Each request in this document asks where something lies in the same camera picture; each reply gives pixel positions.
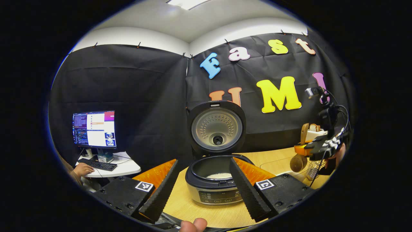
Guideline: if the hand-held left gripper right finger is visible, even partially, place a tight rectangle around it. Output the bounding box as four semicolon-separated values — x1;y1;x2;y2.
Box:
229;157;314;223

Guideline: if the black backdrop cloth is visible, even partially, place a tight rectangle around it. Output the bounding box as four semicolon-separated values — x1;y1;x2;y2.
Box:
48;31;354;171

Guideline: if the wire chopstick holder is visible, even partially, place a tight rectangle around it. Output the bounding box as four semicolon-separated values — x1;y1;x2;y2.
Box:
305;161;325;181

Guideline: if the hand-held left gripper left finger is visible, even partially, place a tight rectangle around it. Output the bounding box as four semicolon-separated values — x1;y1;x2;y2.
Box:
93;159;180;224

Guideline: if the ceiling light panel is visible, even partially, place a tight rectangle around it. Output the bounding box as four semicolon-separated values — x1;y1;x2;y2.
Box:
166;0;211;10

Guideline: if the white toaster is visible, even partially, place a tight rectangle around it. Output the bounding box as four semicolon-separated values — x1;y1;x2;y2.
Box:
304;129;329;142

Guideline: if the grey rice cooker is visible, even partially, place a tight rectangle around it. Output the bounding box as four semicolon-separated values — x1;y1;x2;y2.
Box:
185;101;255;206

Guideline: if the black keyboard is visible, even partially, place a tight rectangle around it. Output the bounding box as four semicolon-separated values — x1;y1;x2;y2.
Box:
78;158;118;171

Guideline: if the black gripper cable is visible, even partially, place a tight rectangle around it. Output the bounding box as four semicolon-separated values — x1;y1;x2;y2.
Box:
309;92;351;188

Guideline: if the white computer desk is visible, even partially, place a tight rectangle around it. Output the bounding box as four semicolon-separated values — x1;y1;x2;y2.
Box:
76;151;141;178

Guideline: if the computer monitor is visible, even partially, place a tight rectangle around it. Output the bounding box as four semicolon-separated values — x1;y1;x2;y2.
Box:
72;111;117;155

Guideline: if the wooden spoon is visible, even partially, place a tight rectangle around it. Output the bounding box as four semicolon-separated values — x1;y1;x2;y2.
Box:
290;123;310;173

